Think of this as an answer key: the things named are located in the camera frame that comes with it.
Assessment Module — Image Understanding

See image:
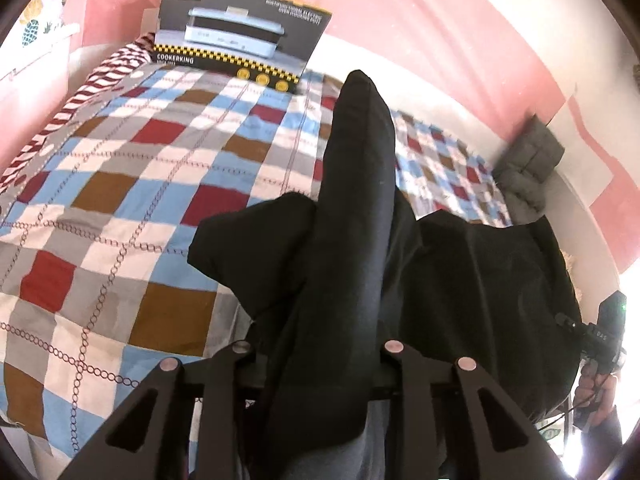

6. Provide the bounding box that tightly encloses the pineapple print white cloth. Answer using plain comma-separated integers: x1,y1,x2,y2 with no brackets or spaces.
0,0,84,91

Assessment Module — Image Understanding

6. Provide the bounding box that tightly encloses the checkered patchwork bed quilt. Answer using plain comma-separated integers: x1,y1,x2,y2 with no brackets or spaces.
0,62,514,466

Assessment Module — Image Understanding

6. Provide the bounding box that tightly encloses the black cable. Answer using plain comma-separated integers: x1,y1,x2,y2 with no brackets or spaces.
537,374,614,436

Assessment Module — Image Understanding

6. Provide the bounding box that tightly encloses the red white striped cloth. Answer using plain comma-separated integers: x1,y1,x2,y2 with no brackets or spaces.
1,32,155,193

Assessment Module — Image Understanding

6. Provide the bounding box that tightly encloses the large black garment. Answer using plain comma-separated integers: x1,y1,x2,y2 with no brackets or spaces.
186,69,584,480

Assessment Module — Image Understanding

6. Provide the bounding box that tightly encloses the person's right hand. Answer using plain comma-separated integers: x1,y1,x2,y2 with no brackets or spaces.
573,360,618,431

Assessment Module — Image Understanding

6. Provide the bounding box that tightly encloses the black cooker appliance box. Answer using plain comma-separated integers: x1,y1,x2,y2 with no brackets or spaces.
153,0,332,93

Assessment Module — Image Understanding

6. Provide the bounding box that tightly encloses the dark grey quilted floor chair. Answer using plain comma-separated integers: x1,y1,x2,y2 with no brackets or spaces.
491,115,565,224

